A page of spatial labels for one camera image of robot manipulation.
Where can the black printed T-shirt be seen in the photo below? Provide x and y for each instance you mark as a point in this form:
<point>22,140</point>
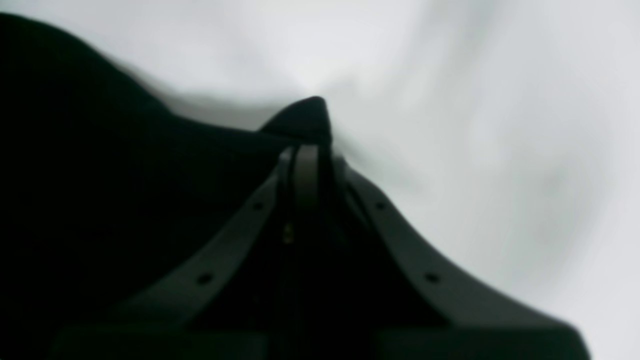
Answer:
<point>104,191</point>

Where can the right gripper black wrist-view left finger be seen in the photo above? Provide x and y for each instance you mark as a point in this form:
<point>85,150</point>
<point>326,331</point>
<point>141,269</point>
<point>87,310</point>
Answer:
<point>234,299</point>

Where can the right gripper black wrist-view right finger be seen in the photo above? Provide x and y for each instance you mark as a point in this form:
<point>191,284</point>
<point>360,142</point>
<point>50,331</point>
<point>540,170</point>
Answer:
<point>481,323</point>

